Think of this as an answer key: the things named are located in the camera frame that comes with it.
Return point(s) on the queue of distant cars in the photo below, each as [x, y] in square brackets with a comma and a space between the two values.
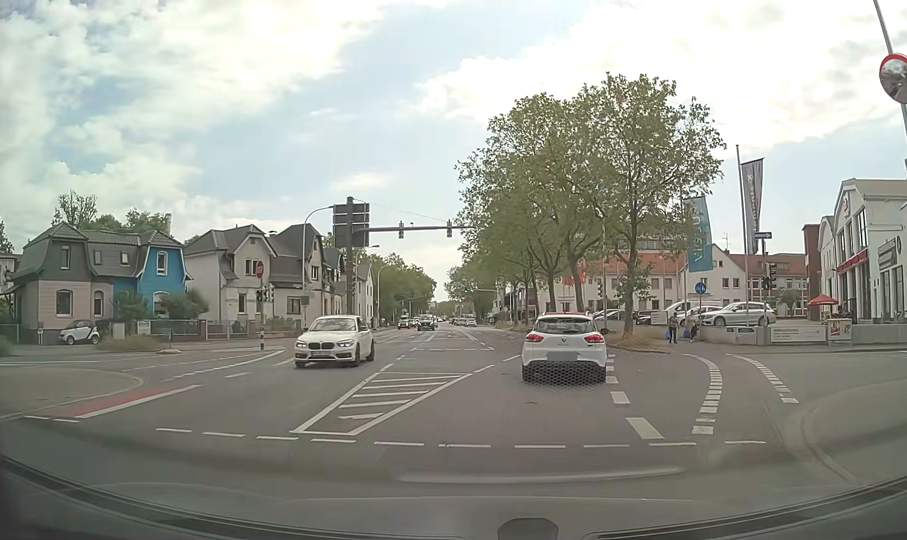
[442, 322]

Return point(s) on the distant row of trees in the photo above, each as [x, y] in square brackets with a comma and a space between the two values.
[397, 285]

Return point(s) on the traffic light gantry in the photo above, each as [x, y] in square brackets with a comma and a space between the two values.
[350, 225]

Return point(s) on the white hatchback car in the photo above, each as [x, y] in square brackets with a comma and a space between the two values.
[564, 346]

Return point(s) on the white saloon car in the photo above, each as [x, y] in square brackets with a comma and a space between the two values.
[334, 340]

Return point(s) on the grey asphalt road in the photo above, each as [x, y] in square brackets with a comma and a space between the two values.
[491, 412]

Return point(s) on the grey-roofed cream house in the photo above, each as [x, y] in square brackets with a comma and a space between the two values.
[303, 271]

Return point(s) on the row of large trees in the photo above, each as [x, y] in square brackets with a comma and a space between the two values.
[581, 187]

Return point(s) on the white gabled house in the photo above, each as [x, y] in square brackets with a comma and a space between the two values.
[230, 276]

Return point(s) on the white van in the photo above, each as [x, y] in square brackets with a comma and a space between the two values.
[675, 310]

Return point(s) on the group of people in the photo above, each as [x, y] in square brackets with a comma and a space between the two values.
[682, 327]

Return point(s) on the car's own bonnet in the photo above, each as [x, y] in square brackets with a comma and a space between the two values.
[453, 506]

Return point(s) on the road markings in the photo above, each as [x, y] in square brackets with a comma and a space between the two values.
[643, 427]

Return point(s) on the blue banner flag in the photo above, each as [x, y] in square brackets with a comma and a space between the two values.
[699, 236]

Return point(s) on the metal fence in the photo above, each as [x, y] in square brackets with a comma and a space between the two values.
[198, 328]

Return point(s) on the red-roofed white building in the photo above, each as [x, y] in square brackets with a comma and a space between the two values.
[723, 281]

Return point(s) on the silver estate car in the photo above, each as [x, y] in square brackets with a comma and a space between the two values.
[738, 313]

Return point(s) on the dark banner flag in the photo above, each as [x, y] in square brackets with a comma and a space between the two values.
[752, 199]

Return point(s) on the traffic light on pole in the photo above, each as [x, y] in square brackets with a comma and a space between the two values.
[765, 289]

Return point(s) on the trees behind houses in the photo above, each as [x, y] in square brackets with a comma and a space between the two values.
[112, 217]

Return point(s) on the grey and blue house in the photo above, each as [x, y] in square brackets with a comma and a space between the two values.
[86, 277]

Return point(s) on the red parasol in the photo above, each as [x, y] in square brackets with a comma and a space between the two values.
[822, 301]

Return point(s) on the small white parked car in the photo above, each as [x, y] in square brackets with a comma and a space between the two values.
[78, 332]

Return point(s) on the white commercial building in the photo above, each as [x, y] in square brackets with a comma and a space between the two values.
[873, 255]

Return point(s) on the street lamp post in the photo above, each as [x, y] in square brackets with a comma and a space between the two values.
[305, 262]

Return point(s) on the no-entry sign on post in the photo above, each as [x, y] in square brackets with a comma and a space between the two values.
[260, 300]

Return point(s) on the round blue sign on post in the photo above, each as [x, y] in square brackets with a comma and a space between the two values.
[699, 300]

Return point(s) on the low white wall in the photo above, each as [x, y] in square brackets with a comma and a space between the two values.
[806, 333]

